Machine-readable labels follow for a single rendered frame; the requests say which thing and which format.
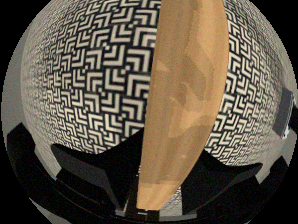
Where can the tan wooden board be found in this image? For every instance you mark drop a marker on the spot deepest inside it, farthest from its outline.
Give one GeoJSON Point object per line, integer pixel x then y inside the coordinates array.
{"type": "Point", "coordinates": [191, 57]}

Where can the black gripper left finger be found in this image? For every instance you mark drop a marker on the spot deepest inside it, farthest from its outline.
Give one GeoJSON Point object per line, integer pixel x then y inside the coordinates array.
{"type": "Point", "coordinates": [113, 170]}

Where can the brown wooden post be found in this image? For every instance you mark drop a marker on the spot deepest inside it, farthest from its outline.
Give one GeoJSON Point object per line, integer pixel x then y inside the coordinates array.
{"type": "Point", "coordinates": [139, 214]}

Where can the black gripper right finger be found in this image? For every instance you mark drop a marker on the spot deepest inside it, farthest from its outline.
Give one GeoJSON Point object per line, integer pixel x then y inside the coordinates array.
{"type": "Point", "coordinates": [210, 178]}

